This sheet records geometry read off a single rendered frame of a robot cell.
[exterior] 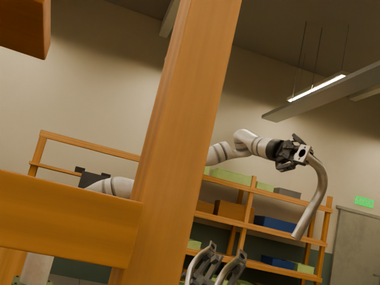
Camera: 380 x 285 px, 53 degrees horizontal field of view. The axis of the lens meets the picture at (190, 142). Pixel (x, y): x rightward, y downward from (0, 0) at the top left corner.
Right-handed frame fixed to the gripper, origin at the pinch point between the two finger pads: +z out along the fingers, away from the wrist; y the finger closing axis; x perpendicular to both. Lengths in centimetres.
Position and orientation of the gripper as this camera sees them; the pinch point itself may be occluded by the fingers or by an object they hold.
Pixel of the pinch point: (305, 156)
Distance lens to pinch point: 121.2
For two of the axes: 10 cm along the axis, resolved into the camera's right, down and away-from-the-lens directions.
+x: 7.5, 4.6, 4.7
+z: 4.7, 1.3, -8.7
